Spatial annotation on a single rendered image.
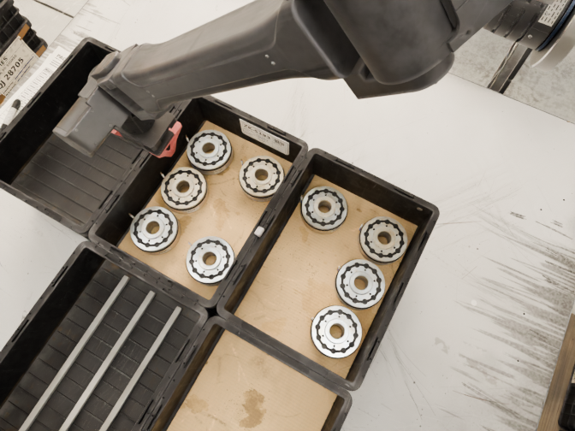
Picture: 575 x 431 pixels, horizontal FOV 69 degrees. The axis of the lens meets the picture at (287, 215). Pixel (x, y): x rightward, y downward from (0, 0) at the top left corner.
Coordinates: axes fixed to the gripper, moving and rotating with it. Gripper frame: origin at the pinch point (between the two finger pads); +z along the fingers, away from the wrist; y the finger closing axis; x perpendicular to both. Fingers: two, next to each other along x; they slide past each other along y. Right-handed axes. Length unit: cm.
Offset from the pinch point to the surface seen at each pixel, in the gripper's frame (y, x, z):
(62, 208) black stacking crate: -22.7, -18.1, 22.4
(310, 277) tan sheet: 34.0, -4.6, 23.4
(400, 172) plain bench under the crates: 41, 34, 38
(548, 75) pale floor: 84, 151, 114
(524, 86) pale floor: 76, 139, 114
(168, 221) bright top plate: 1.7, -9.3, 19.7
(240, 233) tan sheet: 15.7, -3.4, 23.3
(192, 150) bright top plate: -3.3, 7.6, 20.7
